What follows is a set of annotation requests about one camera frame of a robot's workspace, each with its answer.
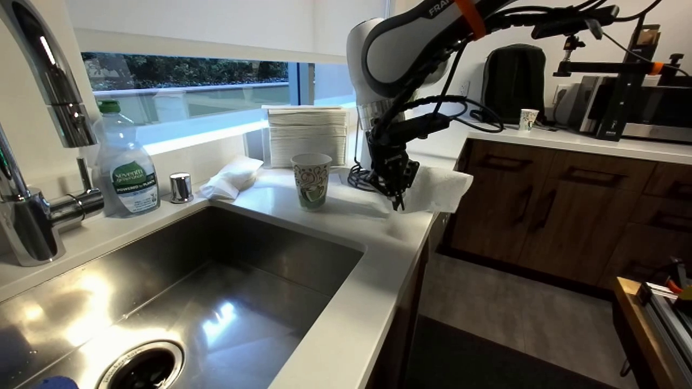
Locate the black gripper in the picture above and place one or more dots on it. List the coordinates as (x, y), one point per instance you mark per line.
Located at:
(395, 169)

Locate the white paper towel roll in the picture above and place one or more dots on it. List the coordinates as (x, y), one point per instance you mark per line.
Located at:
(363, 143)

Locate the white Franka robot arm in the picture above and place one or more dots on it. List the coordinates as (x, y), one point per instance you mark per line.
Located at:
(403, 43)

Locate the patterned paper cup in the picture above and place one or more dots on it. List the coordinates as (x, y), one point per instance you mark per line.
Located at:
(312, 179)

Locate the wooden sink counter cabinet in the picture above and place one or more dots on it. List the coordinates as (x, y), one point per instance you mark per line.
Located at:
(403, 324)

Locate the small white paper cup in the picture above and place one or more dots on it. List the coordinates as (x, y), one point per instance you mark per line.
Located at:
(528, 119)

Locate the crumpled white plastic bag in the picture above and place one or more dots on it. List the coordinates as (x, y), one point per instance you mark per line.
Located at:
(229, 177)

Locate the brown wooden drawer cabinet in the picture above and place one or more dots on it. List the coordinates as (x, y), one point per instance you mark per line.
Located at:
(576, 208)

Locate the stainless steel sink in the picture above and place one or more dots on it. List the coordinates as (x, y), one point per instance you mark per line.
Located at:
(217, 287)

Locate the small metal tin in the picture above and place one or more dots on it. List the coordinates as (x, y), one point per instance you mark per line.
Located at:
(181, 189)

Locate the kitchen window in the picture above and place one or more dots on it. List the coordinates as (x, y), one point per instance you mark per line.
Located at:
(186, 87)

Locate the white window blind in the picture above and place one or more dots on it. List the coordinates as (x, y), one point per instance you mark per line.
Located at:
(217, 23)

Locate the black countertop oven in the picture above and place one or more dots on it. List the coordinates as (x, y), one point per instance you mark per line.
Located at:
(649, 108)

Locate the clear dish soap bottle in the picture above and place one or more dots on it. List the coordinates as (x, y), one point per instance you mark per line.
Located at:
(127, 174)

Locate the wood and aluminium robot cart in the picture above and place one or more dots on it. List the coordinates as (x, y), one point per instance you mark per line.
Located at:
(649, 331)

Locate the chrome kitchen faucet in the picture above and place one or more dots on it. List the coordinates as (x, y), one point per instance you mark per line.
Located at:
(28, 217)

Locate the blue sponge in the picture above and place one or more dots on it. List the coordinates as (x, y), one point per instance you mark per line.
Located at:
(57, 383)

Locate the black camera stand orange clamps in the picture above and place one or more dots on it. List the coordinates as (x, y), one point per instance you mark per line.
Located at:
(628, 79)

